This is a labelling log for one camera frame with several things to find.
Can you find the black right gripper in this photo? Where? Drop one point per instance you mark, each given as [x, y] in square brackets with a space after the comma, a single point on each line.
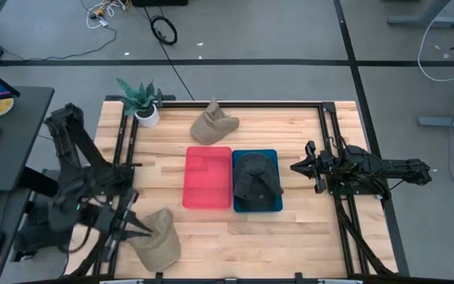
[323, 163]

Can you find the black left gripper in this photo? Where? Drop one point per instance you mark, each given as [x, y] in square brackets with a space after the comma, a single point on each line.
[112, 223]

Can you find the tan baseball cap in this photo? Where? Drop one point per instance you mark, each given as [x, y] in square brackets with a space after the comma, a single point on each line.
[213, 126]
[160, 244]

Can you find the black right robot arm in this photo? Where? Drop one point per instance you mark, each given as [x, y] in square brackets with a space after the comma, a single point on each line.
[380, 167]

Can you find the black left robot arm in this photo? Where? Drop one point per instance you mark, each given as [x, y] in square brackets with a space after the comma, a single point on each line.
[69, 130]

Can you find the blue plastic tray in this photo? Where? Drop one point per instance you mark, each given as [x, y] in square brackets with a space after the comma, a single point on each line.
[277, 207]

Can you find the red plastic tray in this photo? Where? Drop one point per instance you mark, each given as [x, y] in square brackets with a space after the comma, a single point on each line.
[207, 177]

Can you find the black bag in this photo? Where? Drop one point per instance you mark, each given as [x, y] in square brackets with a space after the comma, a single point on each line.
[34, 240]

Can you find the green plant in white pot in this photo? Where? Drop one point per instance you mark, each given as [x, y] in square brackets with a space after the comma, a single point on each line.
[144, 106]

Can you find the black lower desk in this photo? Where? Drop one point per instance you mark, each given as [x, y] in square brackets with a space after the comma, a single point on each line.
[2, 213]

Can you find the black desk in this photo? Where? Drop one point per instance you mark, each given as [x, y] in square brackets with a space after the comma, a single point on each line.
[2, 213]
[18, 138]

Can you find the grey table foot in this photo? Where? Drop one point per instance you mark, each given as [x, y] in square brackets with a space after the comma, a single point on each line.
[424, 19]
[447, 121]

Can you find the black box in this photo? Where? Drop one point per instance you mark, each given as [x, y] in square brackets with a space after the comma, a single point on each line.
[160, 2]

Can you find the black aluminium table frame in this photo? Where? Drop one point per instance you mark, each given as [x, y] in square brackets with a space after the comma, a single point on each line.
[250, 104]

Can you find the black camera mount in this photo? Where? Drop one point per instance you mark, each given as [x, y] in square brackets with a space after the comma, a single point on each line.
[160, 98]

